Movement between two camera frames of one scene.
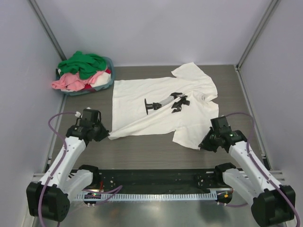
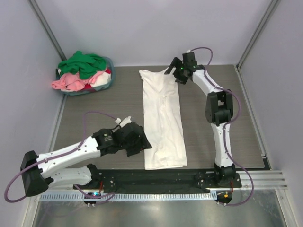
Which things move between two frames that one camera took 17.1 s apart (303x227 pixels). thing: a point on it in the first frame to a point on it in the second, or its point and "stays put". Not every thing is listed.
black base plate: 106,180 stays put
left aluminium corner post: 42,18 stays put
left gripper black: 104,133 to 142,144
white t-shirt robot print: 178,105 to 164,144
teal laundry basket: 86,91 stays put
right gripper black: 205,144 to 176,62
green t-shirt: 84,65 stays put
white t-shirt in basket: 104,78 stays put
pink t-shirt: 73,81 stays put
